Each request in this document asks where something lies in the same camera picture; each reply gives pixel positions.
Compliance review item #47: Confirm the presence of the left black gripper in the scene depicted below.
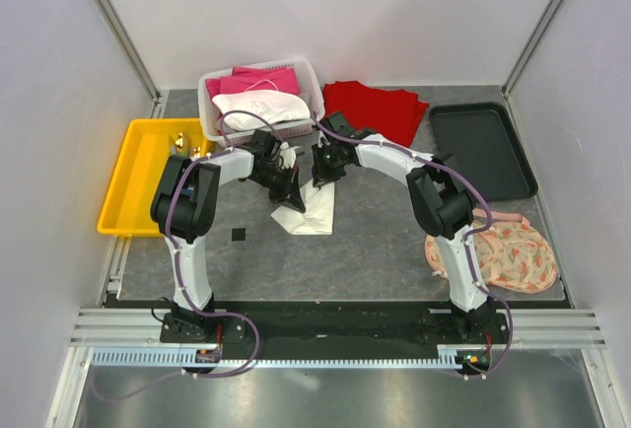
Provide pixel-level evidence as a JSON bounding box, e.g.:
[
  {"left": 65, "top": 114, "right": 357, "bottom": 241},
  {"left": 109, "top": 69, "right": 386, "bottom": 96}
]
[{"left": 249, "top": 166, "right": 305, "bottom": 214}]

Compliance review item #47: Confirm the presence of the white paper napkin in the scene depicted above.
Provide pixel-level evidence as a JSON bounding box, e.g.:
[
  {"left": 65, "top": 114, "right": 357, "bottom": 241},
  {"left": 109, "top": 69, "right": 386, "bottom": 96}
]
[{"left": 270, "top": 180, "right": 335, "bottom": 236}]

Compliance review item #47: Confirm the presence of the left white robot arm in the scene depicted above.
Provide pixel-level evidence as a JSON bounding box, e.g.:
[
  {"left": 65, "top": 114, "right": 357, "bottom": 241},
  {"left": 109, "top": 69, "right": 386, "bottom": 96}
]
[{"left": 150, "top": 130, "right": 306, "bottom": 342}]

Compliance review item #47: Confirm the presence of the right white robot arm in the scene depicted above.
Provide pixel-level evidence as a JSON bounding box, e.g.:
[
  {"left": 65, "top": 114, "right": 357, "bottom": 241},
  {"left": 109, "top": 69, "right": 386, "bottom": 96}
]
[{"left": 313, "top": 112, "right": 492, "bottom": 343}]

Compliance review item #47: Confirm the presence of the gold utensil in green napkin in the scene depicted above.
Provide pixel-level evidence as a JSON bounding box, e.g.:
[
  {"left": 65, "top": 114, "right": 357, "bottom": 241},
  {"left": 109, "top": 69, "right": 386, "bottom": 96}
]
[{"left": 172, "top": 132, "right": 188, "bottom": 154}]

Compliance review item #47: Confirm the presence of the small black square marker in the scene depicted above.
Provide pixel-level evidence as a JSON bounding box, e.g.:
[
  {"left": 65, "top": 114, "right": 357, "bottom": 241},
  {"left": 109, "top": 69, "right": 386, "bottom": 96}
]
[{"left": 232, "top": 228, "right": 246, "bottom": 242}]

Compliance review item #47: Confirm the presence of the red folded cloth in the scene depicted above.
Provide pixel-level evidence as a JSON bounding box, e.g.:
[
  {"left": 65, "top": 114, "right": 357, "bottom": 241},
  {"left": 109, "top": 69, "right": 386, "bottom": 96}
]
[{"left": 322, "top": 81, "right": 430, "bottom": 147}]

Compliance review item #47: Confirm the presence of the white cloth in basket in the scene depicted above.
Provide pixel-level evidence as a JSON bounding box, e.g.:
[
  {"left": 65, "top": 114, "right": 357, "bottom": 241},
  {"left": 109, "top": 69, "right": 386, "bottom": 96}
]
[{"left": 212, "top": 90, "right": 310, "bottom": 131}]

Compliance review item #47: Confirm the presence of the pink cloth in basket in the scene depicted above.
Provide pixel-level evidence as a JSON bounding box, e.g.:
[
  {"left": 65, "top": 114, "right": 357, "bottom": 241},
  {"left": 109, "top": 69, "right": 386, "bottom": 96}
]
[{"left": 203, "top": 66, "right": 301, "bottom": 98}]

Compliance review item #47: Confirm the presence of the white plastic basket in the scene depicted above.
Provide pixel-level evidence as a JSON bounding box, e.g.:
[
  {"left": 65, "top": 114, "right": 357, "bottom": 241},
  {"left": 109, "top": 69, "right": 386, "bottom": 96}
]
[{"left": 198, "top": 58, "right": 324, "bottom": 145}]

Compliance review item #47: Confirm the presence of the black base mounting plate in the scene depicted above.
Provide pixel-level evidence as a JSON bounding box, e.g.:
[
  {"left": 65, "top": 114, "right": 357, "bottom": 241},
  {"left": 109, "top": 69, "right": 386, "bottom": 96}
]
[{"left": 160, "top": 301, "right": 510, "bottom": 361}]

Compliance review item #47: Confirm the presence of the black plastic tray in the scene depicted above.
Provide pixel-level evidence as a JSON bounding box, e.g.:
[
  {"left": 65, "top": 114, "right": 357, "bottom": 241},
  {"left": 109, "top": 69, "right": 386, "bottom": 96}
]
[{"left": 429, "top": 102, "right": 538, "bottom": 201}]

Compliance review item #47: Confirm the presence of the yellow plastic tray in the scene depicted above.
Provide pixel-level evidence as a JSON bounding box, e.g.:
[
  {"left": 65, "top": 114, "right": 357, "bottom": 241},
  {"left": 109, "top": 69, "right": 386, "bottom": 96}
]
[{"left": 97, "top": 118, "right": 210, "bottom": 238}]

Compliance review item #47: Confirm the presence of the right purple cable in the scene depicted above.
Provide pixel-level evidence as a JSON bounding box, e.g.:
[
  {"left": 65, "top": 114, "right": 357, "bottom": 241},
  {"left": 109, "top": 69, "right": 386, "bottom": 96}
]
[{"left": 310, "top": 110, "right": 514, "bottom": 381}]

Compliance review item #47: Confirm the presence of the purple cable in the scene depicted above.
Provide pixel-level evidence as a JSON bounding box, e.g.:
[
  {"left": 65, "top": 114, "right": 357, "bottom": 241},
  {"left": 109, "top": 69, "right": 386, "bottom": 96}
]
[
  {"left": 88, "top": 110, "right": 285, "bottom": 402},
  {"left": 310, "top": 110, "right": 514, "bottom": 381}
]

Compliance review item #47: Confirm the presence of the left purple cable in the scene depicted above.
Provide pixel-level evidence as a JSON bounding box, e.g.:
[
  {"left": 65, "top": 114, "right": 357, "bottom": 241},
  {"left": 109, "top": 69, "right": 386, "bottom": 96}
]
[{"left": 88, "top": 110, "right": 285, "bottom": 402}]

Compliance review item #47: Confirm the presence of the grey slotted cable duct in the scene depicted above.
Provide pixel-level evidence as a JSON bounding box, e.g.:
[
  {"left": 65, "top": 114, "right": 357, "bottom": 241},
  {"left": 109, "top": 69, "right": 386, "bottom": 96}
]
[{"left": 92, "top": 345, "right": 461, "bottom": 370}]

